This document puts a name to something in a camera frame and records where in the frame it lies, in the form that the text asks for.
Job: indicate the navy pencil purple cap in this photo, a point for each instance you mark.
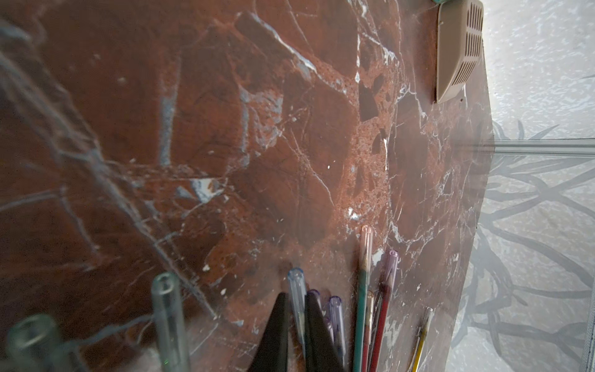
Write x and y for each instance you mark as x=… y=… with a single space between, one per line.
x=338 y=328

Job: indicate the yellow pencil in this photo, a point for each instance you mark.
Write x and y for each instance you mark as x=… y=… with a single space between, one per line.
x=421 y=338

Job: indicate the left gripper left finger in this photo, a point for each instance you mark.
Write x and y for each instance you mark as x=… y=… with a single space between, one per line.
x=272 y=353

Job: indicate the brown slotted plastic piece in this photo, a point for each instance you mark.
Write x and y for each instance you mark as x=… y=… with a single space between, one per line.
x=459 y=46

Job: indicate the red pencil at edge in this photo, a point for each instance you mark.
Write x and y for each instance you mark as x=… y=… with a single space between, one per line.
x=385 y=292

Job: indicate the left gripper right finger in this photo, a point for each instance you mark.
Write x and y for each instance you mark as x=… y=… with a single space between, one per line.
x=320 y=354

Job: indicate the green pencil pink cap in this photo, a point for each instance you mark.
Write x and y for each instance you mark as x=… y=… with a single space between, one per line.
x=366 y=246

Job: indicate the red pencil brown cap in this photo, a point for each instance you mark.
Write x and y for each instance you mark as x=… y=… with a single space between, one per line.
x=368 y=319

